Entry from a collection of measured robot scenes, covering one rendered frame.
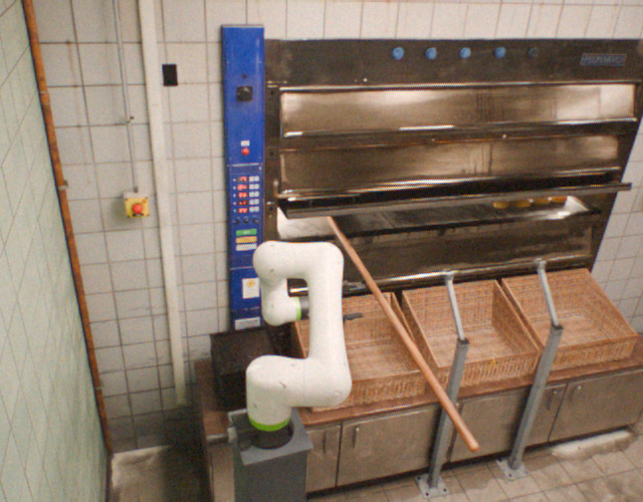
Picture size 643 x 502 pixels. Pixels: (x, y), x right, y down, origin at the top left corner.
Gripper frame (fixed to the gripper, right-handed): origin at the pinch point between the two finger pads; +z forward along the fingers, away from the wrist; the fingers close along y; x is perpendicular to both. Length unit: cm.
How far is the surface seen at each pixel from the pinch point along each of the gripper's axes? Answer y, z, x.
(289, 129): -56, -20, -49
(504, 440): 100, 88, 1
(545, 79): -74, 102, -53
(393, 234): 0, 35, -52
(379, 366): 59, 24, -25
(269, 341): 38, -31, -30
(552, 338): 29, 93, 7
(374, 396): 57, 13, -3
